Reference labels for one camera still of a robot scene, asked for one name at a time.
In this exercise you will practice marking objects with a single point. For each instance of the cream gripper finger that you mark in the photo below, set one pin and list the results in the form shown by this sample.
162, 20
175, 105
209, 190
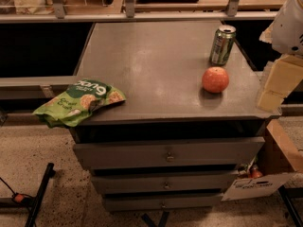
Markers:
279, 79

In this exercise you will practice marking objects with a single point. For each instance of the green soda can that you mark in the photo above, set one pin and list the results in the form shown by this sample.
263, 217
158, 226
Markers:
222, 44

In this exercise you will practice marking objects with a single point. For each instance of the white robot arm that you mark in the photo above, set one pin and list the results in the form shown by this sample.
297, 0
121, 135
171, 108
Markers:
285, 33

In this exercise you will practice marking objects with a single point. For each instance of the green rice chip bag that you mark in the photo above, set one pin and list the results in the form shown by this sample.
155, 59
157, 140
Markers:
77, 103

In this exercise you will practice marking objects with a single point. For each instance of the orange fruit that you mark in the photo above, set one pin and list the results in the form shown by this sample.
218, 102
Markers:
215, 80

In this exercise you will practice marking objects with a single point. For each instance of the top grey drawer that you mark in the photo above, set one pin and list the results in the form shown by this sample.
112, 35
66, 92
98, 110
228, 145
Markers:
190, 152

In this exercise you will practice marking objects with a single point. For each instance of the grey drawer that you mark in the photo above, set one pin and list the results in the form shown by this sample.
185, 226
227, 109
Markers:
190, 152
162, 202
161, 182

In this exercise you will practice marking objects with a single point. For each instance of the cardboard box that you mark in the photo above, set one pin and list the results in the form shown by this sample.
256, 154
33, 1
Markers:
278, 161

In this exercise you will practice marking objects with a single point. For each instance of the grey drawer cabinet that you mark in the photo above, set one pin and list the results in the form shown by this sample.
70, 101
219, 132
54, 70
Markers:
159, 67

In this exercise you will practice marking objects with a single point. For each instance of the orange bottle in box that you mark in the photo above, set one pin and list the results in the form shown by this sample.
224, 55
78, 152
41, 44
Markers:
255, 172

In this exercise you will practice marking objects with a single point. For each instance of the middle grey drawer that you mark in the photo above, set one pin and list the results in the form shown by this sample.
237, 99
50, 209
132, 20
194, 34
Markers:
161, 182

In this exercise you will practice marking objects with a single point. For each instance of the bottom grey drawer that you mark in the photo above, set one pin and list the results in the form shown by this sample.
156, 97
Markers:
162, 202

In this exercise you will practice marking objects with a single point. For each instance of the black metal stand leg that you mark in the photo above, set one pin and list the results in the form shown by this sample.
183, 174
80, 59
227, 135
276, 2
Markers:
35, 206

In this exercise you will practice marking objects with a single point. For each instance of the grey metal rail frame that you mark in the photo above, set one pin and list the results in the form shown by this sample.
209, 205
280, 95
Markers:
47, 11

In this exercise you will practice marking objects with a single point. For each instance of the orange cable clip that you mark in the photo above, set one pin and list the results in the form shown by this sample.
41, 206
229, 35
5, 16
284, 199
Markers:
18, 197

